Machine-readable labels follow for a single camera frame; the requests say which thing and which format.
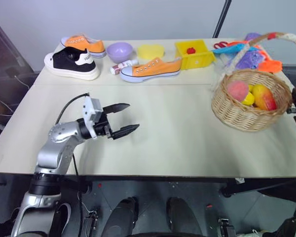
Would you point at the red scissors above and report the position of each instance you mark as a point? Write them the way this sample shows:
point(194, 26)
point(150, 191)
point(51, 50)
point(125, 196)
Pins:
point(220, 45)

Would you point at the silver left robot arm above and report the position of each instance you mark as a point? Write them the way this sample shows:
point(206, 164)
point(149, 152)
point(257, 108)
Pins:
point(55, 153)

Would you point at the yellow plastic box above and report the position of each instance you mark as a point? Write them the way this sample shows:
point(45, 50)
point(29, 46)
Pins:
point(197, 60)

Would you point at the dark rounded shape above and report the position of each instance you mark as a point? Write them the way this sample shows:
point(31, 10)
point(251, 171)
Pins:
point(122, 217)

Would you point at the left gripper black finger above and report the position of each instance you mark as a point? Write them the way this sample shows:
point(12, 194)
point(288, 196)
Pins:
point(125, 130)
point(117, 107)

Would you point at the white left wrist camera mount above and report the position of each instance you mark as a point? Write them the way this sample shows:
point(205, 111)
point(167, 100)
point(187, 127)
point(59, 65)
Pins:
point(89, 111)

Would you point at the black and white sneaker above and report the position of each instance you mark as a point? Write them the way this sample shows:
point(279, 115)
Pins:
point(66, 63)

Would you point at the small white pink bottle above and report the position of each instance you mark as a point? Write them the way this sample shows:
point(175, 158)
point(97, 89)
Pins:
point(121, 66)

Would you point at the purple plastic bowl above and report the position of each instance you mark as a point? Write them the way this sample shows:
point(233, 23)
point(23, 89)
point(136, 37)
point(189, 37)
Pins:
point(119, 51)

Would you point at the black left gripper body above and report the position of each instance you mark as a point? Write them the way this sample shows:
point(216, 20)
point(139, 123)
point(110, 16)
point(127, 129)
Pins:
point(102, 126)

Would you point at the orange canvas sneaker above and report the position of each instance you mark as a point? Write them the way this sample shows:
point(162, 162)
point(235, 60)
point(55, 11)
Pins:
point(150, 69)
point(85, 44)

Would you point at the small red toy fruit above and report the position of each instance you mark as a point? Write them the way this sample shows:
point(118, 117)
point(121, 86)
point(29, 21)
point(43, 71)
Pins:
point(191, 50)

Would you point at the red yellow mango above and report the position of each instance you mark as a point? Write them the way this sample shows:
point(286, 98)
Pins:
point(265, 97)

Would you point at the orange cloth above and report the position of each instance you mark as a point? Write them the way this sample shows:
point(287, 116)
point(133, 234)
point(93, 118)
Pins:
point(271, 65)

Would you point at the blue cloth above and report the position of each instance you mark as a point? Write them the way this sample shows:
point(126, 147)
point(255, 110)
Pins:
point(228, 49)

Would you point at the yellow lemon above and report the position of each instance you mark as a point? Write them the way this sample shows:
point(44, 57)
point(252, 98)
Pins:
point(248, 98)

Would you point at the pink peach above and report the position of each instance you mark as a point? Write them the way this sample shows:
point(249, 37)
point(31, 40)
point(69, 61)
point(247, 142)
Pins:
point(237, 91)

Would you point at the black slanted pole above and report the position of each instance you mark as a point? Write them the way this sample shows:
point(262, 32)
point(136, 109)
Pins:
point(222, 18)

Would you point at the dark cabinet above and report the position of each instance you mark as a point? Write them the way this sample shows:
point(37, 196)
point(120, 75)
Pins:
point(7, 61)

